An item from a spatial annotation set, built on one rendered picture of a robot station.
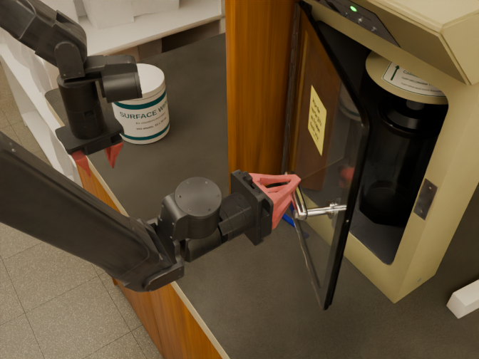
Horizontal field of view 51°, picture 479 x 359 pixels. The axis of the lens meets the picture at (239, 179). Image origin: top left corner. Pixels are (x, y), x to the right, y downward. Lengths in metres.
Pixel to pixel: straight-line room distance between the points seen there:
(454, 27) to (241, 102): 0.48
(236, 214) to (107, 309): 1.45
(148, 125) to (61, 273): 1.16
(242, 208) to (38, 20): 0.39
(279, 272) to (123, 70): 0.46
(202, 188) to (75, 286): 1.61
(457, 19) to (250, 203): 0.34
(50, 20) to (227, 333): 0.57
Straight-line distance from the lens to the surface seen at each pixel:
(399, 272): 0.90
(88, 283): 2.17
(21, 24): 0.79
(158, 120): 1.20
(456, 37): 0.53
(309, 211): 0.70
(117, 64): 0.82
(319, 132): 0.73
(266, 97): 0.95
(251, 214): 0.68
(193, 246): 0.65
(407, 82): 0.74
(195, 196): 0.59
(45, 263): 2.28
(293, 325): 0.90
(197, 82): 1.43
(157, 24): 1.79
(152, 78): 1.19
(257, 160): 1.03
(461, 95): 0.66
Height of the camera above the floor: 1.72
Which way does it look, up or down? 44 degrees down
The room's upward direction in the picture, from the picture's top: straight up
